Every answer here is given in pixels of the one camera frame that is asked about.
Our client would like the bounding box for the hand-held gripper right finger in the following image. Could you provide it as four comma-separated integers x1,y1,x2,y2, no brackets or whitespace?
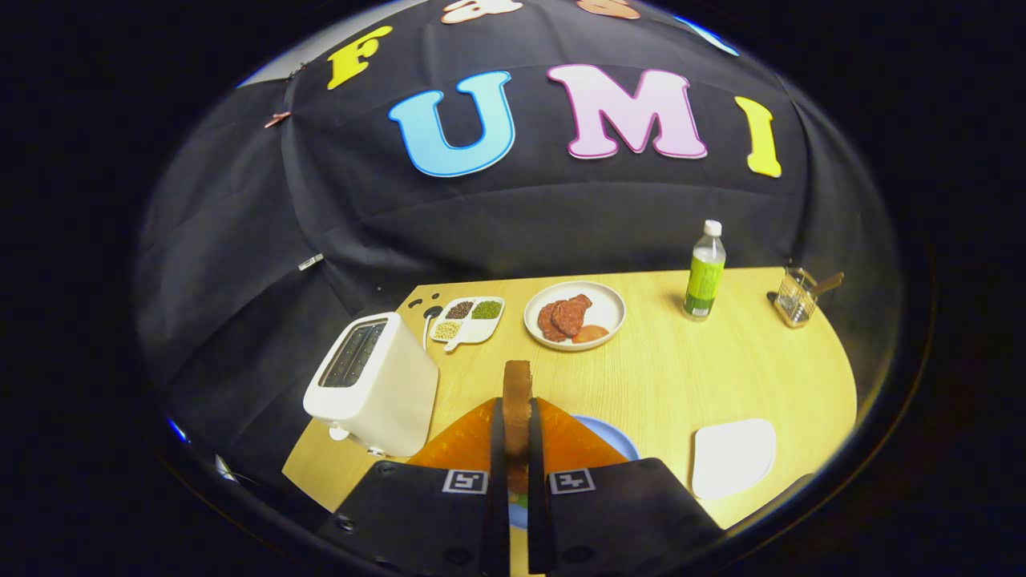
527,397,725,577

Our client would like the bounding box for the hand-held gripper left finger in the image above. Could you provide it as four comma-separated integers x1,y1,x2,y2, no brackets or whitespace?
317,397,511,577

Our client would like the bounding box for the toasted bread slice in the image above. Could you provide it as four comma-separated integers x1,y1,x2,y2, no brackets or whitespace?
503,360,534,494

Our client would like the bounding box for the round blue plate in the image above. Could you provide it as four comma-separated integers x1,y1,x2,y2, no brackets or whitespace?
509,414,640,530

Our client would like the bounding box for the white square plate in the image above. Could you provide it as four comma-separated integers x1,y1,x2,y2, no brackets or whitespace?
691,418,778,502

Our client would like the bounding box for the white toaster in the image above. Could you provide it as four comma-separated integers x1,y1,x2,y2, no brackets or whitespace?
303,312,440,458

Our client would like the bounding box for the white compartment dish with beans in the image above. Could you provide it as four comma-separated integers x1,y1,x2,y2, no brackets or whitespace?
429,297,506,352

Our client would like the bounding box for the round white plate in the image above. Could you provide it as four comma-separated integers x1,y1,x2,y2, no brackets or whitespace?
523,280,627,352

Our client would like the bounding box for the brown meat slice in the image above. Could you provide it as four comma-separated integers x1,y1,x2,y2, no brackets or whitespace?
551,294,594,337
537,302,566,343

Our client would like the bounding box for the green label plastic bottle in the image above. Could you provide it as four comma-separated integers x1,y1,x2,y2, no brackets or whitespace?
682,220,727,321

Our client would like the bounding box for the small wire basket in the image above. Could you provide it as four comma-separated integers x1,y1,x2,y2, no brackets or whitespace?
766,267,846,329

